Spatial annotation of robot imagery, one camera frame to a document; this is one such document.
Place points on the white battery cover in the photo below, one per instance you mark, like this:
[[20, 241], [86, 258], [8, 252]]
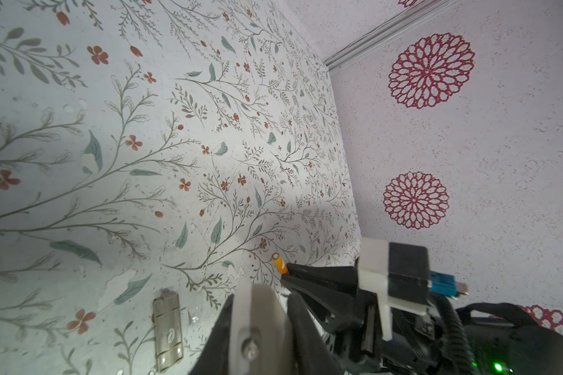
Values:
[[167, 330]]

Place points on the orange battery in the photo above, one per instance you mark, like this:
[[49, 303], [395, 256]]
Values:
[[280, 264]]

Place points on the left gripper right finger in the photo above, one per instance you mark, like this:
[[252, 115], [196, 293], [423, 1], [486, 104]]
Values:
[[311, 355]]

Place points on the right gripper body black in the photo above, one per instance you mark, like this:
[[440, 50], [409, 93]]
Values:
[[354, 336]]

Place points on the white remote control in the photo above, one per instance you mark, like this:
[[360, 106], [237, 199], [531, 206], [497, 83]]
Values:
[[261, 336]]

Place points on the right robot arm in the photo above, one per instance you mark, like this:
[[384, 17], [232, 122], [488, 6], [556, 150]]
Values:
[[481, 338]]

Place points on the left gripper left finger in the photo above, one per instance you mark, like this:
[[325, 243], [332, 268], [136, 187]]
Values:
[[214, 358]]

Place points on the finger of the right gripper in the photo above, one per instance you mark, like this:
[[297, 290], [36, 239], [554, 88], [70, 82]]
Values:
[[332, 301], [308, 273]]

